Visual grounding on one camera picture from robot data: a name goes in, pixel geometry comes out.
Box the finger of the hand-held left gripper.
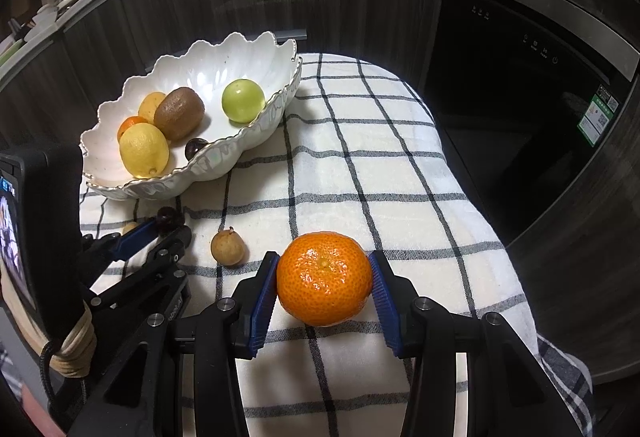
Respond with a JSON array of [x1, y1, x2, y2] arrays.
[[149, 227, 194, 269], [81, 218, 162, 269]]

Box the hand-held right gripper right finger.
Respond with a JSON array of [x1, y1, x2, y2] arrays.
[[369, 249, 584, 437]]

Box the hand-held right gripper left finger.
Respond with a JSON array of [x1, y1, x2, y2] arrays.
[[67, 250, 282, 437]]

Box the large orange mandarin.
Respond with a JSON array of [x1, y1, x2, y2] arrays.
[[276, 232, 375, 328]]

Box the yellow lemon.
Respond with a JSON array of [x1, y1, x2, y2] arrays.
[[119, 123, 171, 178]]

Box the small orange mandarin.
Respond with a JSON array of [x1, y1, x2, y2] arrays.
[[117, 115, 151, 142]]

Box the brown kiwi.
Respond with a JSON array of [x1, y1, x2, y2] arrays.
[[153, 87, 206, 142]]

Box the yellow loquat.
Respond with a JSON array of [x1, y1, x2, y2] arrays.
[[138, 92, 168, 120]]

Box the green round fruit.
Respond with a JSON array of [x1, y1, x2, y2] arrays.
[[221, 79, 266, 124]]

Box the white scalloped bowl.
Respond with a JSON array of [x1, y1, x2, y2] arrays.
[[80, 31, 304, 202]]

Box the brown longan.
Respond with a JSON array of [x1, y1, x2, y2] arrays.
[[210, 227, 247, 267]]

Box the white black-checked cloth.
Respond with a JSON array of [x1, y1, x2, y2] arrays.
[[79, 53, 541, 437]]

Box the grey plaid pants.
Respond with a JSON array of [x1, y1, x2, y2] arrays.
[[537, 334, 594, 437]]

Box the black dishwasher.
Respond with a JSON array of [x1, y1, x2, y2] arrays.
[[415, 0, 640, 250]]

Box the green white sticker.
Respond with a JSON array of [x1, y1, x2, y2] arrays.
[[577, 86, 620, 148]]

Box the beige wound cord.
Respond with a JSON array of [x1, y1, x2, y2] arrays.
[[47, 307, 99, 379]]

